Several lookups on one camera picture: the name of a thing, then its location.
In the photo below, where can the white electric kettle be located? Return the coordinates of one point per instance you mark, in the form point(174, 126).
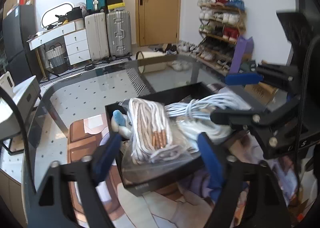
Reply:
point(7, 83)

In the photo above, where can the purple yoga mat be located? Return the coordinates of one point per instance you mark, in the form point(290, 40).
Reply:
point(243, 51)

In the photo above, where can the silver suitcase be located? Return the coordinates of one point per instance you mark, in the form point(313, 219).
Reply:
point(119, 33)

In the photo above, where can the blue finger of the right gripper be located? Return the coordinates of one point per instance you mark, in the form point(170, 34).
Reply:
point(249, 78)
point(232, 117)

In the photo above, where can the woven laundry basket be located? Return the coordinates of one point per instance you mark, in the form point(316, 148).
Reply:
point(56, 58)

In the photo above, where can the white blue plush toy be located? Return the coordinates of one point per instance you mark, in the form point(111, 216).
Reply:
point(121, 124)

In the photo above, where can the wooden shoe rack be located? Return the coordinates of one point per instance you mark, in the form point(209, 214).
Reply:
point(222, 22)

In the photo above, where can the white drawer desk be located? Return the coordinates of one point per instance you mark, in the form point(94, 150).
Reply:
point(73, 37)

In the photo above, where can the black refrigerator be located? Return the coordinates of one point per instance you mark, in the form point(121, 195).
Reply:
point(17, 27)

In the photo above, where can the wooden door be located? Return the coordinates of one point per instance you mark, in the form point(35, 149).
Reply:
point(157, 21)

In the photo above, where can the white low cabinet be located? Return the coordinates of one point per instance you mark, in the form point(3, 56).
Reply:
point(15, 111)

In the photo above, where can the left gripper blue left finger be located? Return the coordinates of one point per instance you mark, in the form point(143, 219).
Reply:
point(104, 156)

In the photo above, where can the white suitcase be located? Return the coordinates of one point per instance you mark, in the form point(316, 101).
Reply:
point(97, 39)

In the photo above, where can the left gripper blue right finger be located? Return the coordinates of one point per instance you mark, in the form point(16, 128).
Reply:
point(215, 162)

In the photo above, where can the oval black framed mirror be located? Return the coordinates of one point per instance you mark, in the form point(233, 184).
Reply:
point(52, 16)

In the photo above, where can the bagged white shoelaces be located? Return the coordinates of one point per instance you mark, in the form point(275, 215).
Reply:
point(155, 137)

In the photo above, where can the black cardboard box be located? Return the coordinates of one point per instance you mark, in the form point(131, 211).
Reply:
point(190, 107)

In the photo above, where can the brown cardboard box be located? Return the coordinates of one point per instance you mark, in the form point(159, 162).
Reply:
point(264, 93)

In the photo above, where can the anime printed desk mat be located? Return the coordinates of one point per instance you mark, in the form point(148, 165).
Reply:
point(181, 204)

